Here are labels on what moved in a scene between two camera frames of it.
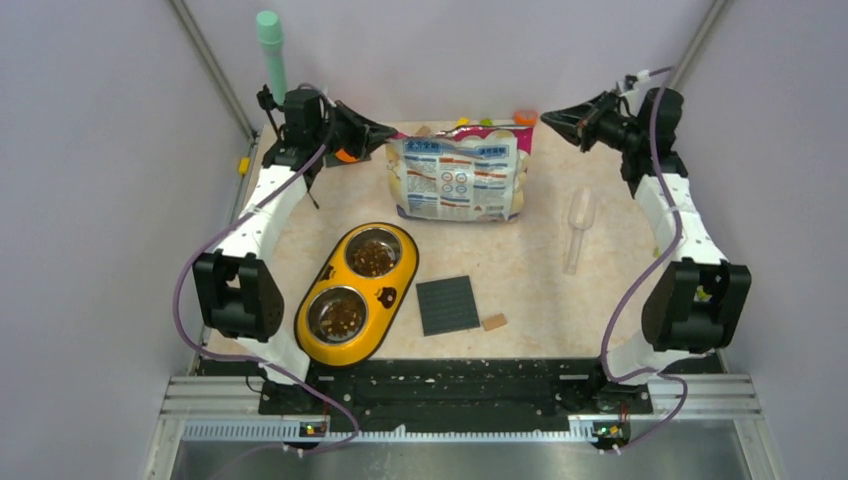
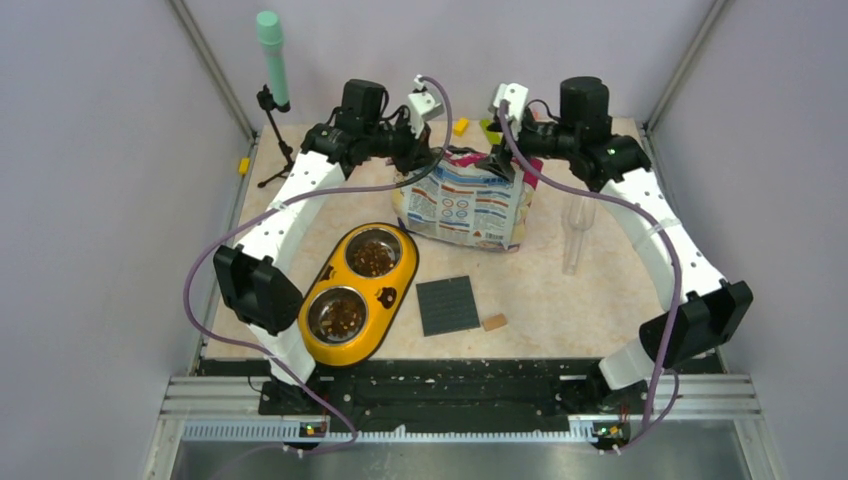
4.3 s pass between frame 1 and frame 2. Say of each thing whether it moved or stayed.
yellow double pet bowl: stayed
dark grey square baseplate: stayed
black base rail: stayed
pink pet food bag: moved
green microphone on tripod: stayed
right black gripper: moved
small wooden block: stayed
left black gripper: moved
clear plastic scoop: stayed
